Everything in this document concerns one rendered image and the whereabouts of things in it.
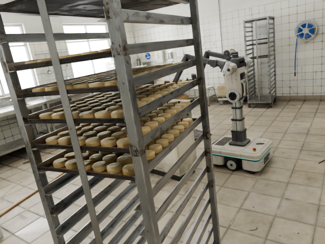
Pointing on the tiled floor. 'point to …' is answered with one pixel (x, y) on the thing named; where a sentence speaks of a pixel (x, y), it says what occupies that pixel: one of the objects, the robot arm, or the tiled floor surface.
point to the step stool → (207, 93)
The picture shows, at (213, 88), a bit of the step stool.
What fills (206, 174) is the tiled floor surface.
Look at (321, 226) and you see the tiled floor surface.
